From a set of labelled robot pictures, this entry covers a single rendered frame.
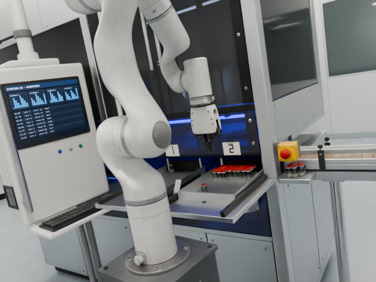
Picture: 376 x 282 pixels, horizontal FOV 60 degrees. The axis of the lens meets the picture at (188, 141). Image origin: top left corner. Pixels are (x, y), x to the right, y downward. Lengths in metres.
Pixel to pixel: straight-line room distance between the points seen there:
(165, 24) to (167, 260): 0.68
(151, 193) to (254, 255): 0.89
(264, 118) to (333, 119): 4.71
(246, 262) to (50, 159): 1.10
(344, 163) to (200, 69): 0.72
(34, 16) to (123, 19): 1.55
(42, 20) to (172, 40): 1.36
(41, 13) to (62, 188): 1.09
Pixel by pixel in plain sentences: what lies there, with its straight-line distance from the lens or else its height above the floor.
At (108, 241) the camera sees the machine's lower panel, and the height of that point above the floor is 0.41.
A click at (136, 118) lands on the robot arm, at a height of 1.28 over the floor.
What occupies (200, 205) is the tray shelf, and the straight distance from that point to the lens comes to 1.28.
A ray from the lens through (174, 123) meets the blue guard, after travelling 1.64.
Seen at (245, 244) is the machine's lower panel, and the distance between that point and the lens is 1.67.
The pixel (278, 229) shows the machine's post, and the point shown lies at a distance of 1.56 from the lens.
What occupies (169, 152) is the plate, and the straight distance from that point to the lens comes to 1.70.
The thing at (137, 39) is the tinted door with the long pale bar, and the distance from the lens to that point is 1.75.
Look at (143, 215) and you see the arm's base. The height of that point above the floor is 1.02.
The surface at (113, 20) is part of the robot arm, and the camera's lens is 0.85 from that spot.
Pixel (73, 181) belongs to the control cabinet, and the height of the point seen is 0.94.
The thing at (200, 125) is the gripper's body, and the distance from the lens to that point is 1.17.
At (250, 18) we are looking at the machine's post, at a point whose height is 1.55.
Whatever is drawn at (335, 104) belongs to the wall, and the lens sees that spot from 6.04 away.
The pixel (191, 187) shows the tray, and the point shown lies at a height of 0.90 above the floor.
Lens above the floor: 1.34
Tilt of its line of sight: 10 degrees down
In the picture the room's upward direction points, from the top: 10 degrees counter-clockwise
